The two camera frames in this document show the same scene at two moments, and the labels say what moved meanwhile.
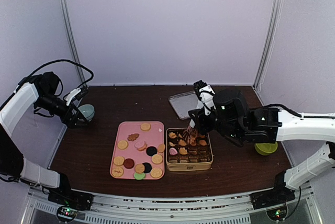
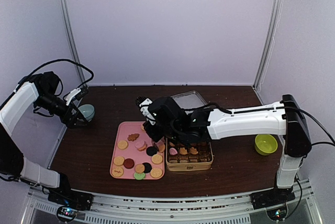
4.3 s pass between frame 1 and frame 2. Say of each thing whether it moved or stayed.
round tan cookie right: stayed
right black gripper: moved
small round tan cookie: stayed
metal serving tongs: moved
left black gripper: stayed
